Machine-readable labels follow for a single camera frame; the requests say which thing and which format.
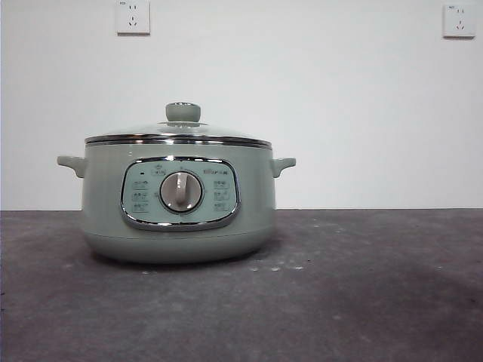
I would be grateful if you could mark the pale green electric cooking pot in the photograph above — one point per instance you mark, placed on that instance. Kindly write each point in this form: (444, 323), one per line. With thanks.
(105, 211)

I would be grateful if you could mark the white wall socket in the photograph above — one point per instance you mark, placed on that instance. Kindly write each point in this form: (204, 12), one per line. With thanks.
(458, 22)
(133, 19)

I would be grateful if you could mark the glass lid with green knob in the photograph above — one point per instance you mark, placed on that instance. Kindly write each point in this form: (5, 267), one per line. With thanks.
(183, 112)

